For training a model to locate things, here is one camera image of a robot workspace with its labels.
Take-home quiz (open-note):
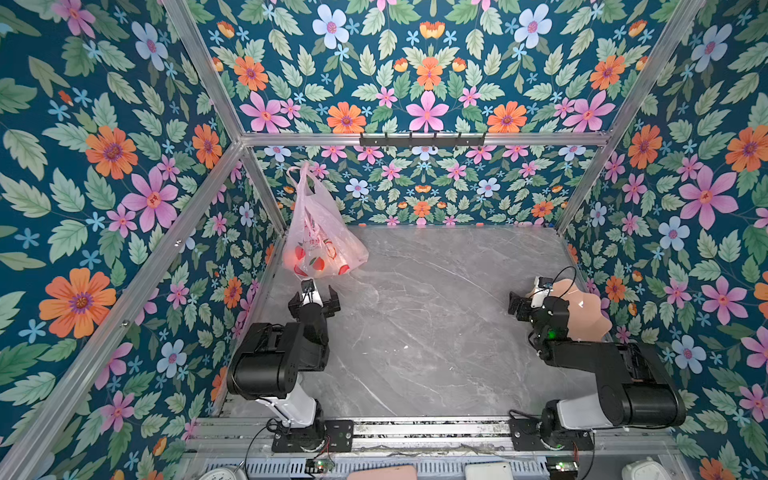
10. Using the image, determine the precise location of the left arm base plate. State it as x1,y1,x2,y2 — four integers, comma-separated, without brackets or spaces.
271,420,355,454

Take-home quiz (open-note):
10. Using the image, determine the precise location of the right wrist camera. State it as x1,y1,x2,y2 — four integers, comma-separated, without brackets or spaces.
532,276,554,297

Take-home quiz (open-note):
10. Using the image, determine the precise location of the white round device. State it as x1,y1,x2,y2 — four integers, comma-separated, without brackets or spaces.
621,458,672,480

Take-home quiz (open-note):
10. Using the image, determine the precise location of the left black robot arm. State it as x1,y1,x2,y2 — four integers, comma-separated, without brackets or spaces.
226,281,341,429

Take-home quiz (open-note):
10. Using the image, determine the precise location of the black hook rail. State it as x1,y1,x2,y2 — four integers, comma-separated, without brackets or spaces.
358,132,486,148

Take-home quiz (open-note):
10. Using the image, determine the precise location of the white clock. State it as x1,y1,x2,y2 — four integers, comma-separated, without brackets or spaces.
199,466,249,480

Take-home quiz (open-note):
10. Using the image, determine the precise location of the pink flower-shaped plate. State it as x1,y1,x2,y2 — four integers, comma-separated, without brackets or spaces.
551,280,613,342

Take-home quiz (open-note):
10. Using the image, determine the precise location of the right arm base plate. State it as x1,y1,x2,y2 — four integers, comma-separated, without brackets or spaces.
508,413,595,452

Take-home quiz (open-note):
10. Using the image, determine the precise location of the white box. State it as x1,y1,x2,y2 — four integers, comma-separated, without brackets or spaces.
464,462,514,480

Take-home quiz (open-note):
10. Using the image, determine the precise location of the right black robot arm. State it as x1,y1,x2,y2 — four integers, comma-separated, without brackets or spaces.
508,288,687,450

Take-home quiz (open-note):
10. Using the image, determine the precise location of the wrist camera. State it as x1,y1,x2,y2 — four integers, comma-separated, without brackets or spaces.
301,279,317,296
532,276,554,297

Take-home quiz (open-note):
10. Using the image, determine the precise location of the pink plastic bag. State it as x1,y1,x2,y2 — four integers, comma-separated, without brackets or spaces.
282,164,369,280

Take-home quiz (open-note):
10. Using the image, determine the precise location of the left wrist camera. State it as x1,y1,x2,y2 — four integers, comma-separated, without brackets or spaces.
301,279,317,296

